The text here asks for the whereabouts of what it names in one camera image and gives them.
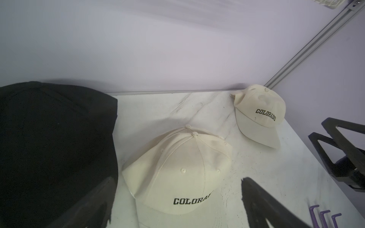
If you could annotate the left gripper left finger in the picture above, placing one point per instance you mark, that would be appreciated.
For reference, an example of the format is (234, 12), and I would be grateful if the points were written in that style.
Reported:
(92, 211)

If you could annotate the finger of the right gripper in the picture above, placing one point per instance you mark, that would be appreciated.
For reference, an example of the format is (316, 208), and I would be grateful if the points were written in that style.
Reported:
(353, 153)
(343, 170)

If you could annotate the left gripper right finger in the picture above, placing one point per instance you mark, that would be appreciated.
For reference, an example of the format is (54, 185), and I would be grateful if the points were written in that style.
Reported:
(262, 209)

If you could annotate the plain black cap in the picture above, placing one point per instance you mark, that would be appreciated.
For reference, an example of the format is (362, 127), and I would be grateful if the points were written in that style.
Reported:
(56, 146)

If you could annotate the cream Colorado cap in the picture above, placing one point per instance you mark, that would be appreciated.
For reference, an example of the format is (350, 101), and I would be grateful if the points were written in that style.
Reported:
(259, 110)

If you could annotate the purple pink garden fork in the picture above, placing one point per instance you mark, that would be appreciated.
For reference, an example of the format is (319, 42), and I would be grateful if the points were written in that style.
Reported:
(323, 219)

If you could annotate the aluminium cage frame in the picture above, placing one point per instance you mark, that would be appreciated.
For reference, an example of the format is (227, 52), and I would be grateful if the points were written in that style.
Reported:
(343, 18)

